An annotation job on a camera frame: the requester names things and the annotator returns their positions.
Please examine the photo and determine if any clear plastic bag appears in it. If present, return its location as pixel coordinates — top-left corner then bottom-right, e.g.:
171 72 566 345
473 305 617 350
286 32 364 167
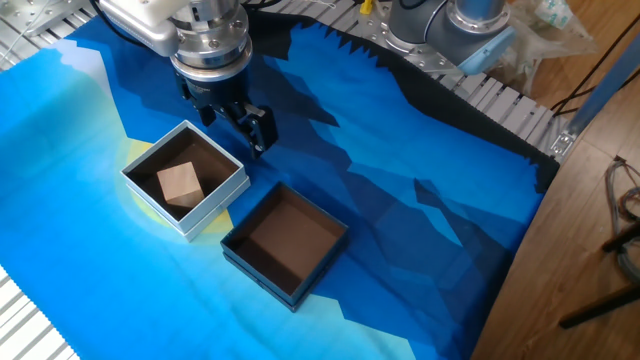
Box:
492 0 599 96

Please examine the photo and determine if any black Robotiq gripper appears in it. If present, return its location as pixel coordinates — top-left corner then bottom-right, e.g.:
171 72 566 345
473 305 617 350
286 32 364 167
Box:
173 63 279 160

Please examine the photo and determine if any thin black floor cable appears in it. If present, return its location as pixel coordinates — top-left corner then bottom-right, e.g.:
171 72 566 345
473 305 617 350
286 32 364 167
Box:
549 14 640 117

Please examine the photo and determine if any dark navy square box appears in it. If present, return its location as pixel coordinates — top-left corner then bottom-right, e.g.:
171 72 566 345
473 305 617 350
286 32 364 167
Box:
220 181 350 313

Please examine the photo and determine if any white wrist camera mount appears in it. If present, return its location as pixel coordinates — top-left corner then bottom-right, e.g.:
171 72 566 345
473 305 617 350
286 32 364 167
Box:
97 0 194 57

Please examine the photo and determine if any brown wooden cube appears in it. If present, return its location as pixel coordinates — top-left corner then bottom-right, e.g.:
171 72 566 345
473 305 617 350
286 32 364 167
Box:
156 161 205 209

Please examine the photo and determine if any grey wire bundle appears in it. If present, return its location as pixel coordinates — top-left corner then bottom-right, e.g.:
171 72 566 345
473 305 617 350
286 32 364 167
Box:
603 155 640 284

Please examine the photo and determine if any silver corner bracket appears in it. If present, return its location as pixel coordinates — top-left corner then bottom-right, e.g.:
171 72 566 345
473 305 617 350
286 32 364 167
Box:
549 130 575 157

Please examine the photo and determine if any dark furniture leg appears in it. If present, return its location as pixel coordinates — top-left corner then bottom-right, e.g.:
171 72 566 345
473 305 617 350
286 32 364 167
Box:
602 222 640 254
558 283 640 330

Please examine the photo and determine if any light grey square box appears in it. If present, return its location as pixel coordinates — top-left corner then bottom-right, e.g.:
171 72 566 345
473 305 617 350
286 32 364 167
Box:
119 119 251 243

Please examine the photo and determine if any teal white packet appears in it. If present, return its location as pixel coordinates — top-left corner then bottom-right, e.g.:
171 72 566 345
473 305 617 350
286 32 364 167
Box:
534 0 574 29

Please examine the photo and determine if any blue mountain print cloth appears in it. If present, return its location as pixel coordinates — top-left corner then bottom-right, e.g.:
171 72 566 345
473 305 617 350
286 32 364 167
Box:
0 12 561 360

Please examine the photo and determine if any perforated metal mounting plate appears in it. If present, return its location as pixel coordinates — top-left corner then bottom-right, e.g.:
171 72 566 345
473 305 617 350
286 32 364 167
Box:
0 0 87 37

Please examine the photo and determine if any blue aluminium frame post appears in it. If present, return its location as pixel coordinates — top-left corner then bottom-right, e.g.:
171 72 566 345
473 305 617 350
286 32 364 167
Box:
567 29 640 137

